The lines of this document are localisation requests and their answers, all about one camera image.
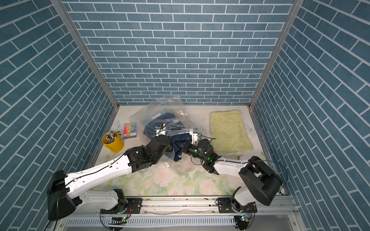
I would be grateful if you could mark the aluminium corner post left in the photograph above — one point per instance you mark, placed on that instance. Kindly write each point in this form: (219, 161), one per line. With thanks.
(69, 24)

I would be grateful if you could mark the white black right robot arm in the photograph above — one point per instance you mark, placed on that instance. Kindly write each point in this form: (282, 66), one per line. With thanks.
(261, 182)

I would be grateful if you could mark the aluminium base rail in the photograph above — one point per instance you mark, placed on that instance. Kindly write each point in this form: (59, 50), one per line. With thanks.
(189, 213)

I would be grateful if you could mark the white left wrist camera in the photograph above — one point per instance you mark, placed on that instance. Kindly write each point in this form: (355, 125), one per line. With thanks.
(159, 129)

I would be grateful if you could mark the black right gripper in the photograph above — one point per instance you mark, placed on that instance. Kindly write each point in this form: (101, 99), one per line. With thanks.
(188, 147)

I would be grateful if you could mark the pale yellow fleece blanket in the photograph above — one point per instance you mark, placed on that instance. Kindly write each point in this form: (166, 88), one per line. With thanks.
(228, 132)

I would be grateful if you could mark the pencils bundle in cup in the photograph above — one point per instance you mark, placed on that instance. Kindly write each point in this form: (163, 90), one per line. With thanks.
(110, 137)

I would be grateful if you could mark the navy blue star blanket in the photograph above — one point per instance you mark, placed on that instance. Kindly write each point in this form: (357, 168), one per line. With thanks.
(174, 128)

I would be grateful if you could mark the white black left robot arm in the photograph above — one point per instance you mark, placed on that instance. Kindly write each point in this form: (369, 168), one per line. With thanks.
(67, 193)

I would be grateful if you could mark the highlighter pen pack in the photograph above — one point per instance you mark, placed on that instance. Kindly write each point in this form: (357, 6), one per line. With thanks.
(129, 131)

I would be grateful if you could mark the clear plastic vacuum bag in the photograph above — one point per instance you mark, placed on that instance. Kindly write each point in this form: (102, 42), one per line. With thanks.
(169, 104)

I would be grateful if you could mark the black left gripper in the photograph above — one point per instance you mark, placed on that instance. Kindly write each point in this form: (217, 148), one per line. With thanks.
(169, 144)

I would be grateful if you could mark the yellow pen cup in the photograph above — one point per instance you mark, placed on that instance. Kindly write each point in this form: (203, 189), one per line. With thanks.
(116, 146)

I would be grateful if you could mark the aluminium corner post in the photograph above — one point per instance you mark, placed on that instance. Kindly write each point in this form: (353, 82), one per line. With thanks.
(69, 24)
(280, 41)

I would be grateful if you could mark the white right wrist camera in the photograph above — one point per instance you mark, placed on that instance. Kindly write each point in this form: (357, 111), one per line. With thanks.
(195, 136)

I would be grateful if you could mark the aluminium corner post right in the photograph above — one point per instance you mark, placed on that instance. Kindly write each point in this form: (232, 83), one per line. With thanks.
(280, 41)

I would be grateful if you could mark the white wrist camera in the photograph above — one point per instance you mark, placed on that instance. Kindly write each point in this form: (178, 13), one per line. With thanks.
(159, 129)
(195, 136)

